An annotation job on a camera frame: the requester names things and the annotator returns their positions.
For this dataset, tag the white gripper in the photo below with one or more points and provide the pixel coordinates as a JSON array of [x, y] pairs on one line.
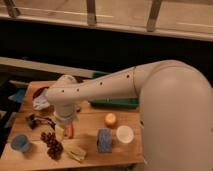
[[63, 121]]

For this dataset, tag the yellow banana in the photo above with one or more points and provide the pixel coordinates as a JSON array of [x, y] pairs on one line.
[[76, 153]]

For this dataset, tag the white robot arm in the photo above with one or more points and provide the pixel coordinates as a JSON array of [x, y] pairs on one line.
[[176, 108]]

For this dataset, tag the red sausage toy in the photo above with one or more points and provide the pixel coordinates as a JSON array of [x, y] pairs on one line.
[[69, 130]]

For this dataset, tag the dark grape bunch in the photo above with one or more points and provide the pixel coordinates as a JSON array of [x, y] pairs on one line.
[[55, 148]]

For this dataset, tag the white crumpled cloth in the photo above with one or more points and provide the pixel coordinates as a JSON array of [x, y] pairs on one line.
[[40, 103]]

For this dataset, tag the blue cup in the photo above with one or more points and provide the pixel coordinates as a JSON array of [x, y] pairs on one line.
[[21, 143]]

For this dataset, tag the red bowl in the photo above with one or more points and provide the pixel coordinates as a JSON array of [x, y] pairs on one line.
[[39, 91]]

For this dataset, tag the blue sponge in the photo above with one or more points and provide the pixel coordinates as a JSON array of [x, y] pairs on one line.
[[104, 142]]

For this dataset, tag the orange fruit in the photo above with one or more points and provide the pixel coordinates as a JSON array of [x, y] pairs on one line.
[[110, 119]]

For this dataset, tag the blue cloth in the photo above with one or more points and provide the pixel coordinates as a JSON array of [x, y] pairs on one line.
[[18, 96]]

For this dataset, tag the purple bowl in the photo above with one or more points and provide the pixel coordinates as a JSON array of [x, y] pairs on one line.
[[78, 79]]

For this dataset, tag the white cup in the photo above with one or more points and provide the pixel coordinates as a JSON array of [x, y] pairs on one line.
[[124, 134]]

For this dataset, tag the green plastic tray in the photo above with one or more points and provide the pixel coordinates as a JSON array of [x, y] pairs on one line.
[[129, 103]]

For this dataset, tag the black handled kitchen tool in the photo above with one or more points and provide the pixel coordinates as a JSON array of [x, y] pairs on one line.
[[34, 120]]

